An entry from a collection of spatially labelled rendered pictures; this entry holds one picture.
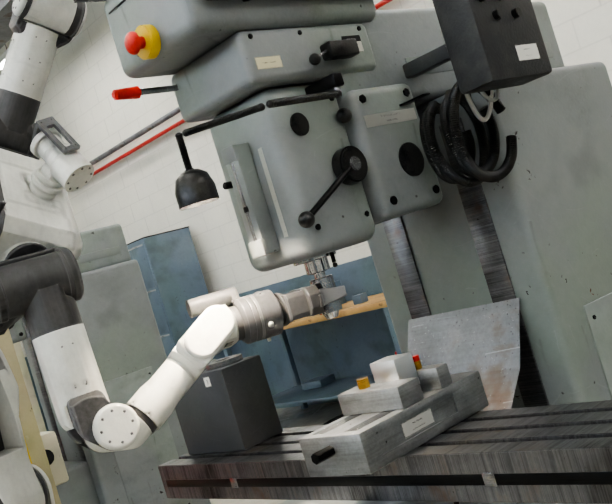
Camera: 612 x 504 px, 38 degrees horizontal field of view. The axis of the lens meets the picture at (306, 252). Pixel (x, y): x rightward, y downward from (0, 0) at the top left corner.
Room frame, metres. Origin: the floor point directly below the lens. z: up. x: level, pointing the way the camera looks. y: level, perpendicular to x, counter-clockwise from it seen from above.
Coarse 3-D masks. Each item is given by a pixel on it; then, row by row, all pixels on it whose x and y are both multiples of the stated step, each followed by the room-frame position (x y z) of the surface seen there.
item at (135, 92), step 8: (128, 88) 1.65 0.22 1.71; (136, 88) 1.66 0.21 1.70; (144, 88) 1.68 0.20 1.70; (152, 88) 1.69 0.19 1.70; (160, 88) 1.70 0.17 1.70; (168, 88) 1.71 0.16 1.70; (176, 88) 1.72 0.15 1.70; (112, 96) 1.64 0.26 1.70; (120, 96) 1.64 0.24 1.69; (128, 96) 1.65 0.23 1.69; (136, 96) 1.66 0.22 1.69
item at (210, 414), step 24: (216, 360) 2.10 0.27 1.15; (240, 360) 2.05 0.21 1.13; (216, 384) 2.01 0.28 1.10; (240, 384) 2.02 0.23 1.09; (264, 384) 2.06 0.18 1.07; (192, 408) 2.09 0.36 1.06; (216, 408) 2.03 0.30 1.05; (240, 408) 2.00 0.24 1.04; (264, 408) 2.05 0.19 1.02; (192, 432) 2.11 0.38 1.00; (216, 432) 2.05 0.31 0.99; (240, 432) 1.99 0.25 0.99; (264, 432) 2.03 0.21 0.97
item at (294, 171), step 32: (256, 96) 1.63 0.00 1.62; (288, 96) 1.64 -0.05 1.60; (224, 128) 1.71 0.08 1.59; (256, 128) 1.64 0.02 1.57; (288, 128) 1.62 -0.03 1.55; (320, 128) 1.68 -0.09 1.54; (256, 160) 1.66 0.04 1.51; (288, 160) 1.62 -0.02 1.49; (320, 160) 1.66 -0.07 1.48; (288, 192) 1.62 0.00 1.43; (320, 192) 1.64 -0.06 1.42; (352, 192) 1.70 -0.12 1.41; (288, 224) 1.63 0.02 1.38; (320, 224) 1.63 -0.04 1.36; (352, 224) 1.68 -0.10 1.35; (288, 256) 1.66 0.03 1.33
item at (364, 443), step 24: (432, 384) 1.63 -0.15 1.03; (456, 384) 1.64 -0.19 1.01; (480, 384) 1.69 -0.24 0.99; (408, 408) 1.54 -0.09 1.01; (432, 408) 1.59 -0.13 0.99; (456, 408) 1.63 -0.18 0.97; (480, 408) 1.68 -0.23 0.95; (312, 432) 1.58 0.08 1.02; (336, 432) 1.51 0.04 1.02; (360, 432) 1.46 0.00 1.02; (384, 432) 1.50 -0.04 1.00; (408, 432) 1.54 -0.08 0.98; (432, 432) 1.57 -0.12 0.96; (336, 456) 1.50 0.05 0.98; (360, 456) 1.46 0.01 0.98; (384, 456) 1.48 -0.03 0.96
